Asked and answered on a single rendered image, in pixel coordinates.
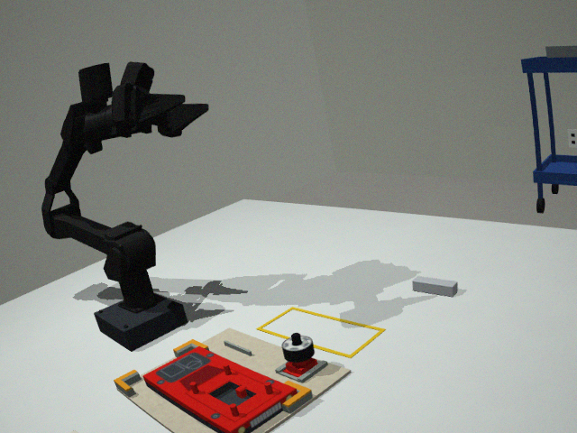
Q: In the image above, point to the yellow rectangular outline marking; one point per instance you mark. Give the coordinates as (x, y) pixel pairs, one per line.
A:
(320, 315)

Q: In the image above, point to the black tyre with grey rim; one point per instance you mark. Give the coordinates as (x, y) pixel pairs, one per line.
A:
(298, 353)

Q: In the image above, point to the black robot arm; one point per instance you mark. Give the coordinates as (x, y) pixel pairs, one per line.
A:
(130, 250)

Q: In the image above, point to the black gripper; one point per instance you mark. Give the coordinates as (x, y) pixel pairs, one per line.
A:
(134, 110)

